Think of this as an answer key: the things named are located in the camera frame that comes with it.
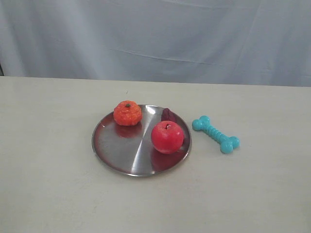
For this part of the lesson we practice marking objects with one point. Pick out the orange toy pumpkin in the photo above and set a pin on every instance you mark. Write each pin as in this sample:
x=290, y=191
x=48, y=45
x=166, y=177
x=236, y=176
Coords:
x=127, y=113

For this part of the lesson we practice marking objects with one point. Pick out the teal toy bone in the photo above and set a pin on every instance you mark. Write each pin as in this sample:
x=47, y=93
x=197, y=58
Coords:
x=227, y=143

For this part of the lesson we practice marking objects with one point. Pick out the white backdrop cloth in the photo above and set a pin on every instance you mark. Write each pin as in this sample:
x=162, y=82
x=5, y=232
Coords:
x=264, y=42

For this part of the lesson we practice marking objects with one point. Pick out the red apple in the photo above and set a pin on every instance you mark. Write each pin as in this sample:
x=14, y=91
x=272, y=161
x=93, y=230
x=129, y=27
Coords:
x=167, y=137

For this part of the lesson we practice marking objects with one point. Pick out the dark purple object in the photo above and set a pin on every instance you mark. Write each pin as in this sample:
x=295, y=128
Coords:
x=168, y=115

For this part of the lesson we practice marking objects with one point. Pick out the round stainless steel plate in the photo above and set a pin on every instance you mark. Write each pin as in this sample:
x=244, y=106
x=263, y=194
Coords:
x=129, y=150

